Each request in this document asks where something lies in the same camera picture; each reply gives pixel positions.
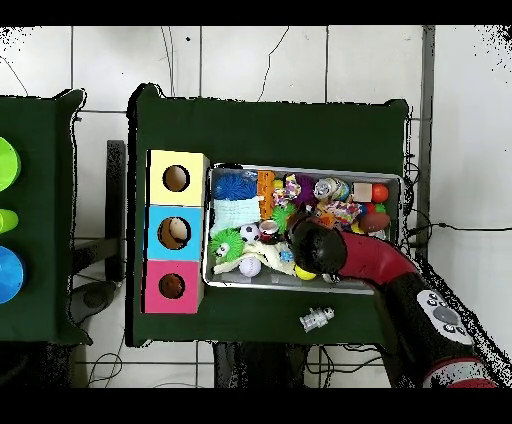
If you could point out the cream plush toy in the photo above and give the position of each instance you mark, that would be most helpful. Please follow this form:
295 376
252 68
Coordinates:
264 254

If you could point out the colourful dotted cloth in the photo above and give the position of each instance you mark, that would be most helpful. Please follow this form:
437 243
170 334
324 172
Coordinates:
342 210

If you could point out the silver robot figure toy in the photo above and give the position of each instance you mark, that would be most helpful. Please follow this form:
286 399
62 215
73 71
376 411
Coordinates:
317 318

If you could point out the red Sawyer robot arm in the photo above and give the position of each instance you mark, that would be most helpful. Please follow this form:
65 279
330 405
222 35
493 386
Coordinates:
376 260

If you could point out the wooden box with three holes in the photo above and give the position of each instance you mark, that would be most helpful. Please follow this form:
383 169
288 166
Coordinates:
192 196

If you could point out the shallow clear mesh bin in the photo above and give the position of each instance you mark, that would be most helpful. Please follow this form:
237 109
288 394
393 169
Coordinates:
248 282

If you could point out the light blue knitted cloth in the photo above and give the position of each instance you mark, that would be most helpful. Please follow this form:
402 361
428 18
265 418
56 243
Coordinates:
236 212

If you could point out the small soccer ball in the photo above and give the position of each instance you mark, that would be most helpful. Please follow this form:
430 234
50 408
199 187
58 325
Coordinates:
250 232

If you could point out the blue spiky rubber ball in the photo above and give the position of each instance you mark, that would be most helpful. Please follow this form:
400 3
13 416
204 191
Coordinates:
234 186

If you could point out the green fuzzy ball with eye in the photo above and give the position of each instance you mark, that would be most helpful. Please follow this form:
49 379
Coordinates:
226 246

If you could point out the purple spiky ball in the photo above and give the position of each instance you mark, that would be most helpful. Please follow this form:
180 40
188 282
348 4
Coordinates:
306 188

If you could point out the colourful drink can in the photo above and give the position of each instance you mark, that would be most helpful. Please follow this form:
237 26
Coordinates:
330 188

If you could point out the plain wooden cube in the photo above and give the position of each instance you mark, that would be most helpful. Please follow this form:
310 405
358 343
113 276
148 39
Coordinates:
362 192

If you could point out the brown rubber ball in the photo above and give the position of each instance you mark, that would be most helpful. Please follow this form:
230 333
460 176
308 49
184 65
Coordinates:
375 222

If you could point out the red-orange ball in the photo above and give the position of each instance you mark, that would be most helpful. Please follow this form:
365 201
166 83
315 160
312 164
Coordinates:
380 193

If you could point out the black upright panel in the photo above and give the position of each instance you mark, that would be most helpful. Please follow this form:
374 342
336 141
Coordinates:
116 200

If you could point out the grey floor stand base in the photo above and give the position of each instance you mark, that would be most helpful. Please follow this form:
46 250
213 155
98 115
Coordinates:
94 298

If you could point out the blue plastic bowl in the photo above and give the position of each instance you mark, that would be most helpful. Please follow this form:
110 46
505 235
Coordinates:
10 276

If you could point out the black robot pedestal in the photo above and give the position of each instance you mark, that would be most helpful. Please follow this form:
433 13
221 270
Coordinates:
256 366

